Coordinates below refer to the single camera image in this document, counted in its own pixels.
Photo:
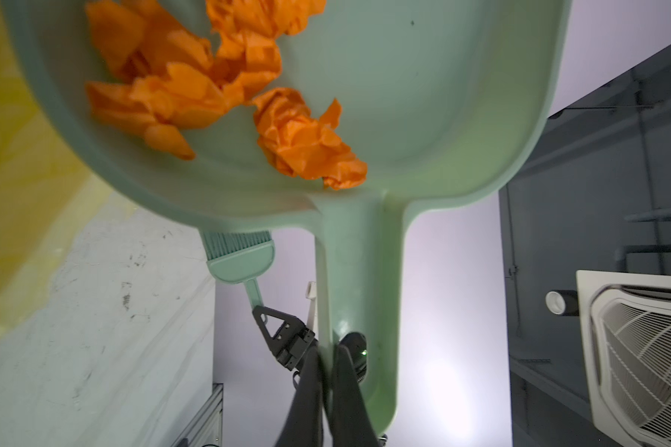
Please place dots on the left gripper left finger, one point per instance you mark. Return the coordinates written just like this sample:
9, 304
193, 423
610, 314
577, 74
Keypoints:
303, 426

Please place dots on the white ceiling air conditioner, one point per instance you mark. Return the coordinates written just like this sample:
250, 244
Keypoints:
626, 331

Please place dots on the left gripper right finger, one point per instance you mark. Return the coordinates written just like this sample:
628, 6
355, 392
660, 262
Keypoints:
349, 421

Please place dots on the bin with yellow bag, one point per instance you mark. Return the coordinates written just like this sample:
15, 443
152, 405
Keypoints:
47, 197

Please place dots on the green hand brush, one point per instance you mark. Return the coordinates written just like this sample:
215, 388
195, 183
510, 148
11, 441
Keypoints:
239, 258

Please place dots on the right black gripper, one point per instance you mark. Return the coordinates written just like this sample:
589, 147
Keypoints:
287, 337

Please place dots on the orange scrap cluster centre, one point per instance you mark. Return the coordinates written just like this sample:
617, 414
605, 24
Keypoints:
168, 80

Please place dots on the green plastic dustpan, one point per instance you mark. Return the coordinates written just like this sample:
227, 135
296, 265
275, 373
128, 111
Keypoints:
443, 100

